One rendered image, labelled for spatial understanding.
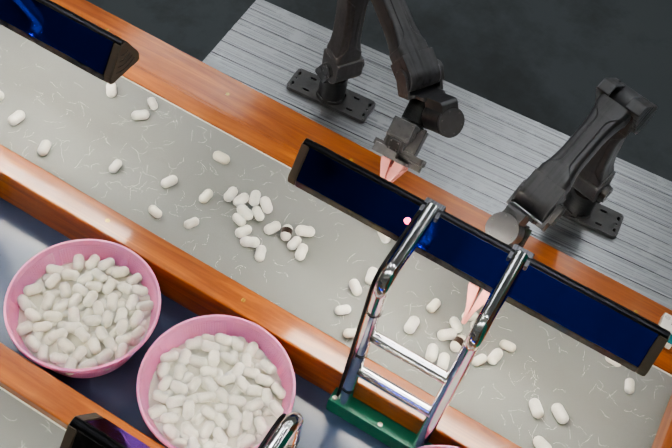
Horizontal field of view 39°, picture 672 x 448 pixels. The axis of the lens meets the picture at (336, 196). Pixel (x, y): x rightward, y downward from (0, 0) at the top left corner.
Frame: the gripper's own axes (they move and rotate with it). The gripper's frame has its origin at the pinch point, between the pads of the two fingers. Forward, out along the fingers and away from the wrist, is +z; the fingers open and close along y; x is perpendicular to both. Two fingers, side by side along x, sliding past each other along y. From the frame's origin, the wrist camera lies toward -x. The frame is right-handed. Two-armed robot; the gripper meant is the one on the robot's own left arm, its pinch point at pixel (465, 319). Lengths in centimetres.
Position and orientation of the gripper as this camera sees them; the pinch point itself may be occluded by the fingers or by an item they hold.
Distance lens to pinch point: 170.9
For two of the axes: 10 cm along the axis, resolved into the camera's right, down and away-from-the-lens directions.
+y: 8.6, 4.7, -2.1
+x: 2.2, 0.3, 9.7
